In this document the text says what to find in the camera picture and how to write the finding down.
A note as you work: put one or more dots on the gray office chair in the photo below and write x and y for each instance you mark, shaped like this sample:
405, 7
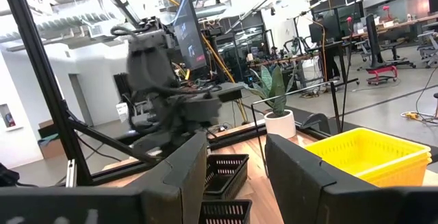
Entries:
429, 51

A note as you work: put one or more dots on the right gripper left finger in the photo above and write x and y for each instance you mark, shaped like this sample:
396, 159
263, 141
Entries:
171, 189

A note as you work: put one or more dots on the black plastic basket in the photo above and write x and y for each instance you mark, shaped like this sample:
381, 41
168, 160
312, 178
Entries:
226, 176
226, 213

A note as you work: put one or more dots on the black computer monitor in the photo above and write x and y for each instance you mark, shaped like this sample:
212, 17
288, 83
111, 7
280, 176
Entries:
190, 35

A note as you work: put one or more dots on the black standing desk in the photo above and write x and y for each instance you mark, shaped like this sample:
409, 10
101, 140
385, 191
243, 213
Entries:
328, 46

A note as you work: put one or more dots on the brown cardboard box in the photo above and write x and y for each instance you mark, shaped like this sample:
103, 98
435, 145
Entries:
51, 148

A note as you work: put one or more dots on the black stand on cart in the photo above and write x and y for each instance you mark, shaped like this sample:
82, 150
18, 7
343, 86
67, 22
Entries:
373, 39

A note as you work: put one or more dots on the long wooden workbench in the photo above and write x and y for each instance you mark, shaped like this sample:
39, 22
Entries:
393, 26

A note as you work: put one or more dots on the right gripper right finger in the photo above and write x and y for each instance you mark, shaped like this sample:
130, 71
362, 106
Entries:
297, 183

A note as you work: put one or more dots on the black left rig frame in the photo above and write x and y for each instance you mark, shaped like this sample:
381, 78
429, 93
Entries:
37, 63

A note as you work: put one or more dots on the yellow plastic basket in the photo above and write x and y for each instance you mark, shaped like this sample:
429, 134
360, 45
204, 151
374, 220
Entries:
421, 164
359, 148
400, 180

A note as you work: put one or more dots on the green snake plant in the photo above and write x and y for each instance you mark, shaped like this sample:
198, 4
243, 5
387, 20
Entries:
275, 90

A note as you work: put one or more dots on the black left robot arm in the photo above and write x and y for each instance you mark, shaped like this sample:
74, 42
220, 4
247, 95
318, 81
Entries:
150, 66

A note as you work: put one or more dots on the white plant pot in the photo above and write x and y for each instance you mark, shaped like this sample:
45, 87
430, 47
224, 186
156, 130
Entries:
280, 126

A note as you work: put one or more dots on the red wheeled cart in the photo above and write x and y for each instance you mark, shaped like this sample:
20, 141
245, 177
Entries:
381, 70

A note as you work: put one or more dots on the black table clamp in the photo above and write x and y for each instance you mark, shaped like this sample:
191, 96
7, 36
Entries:
316, 121

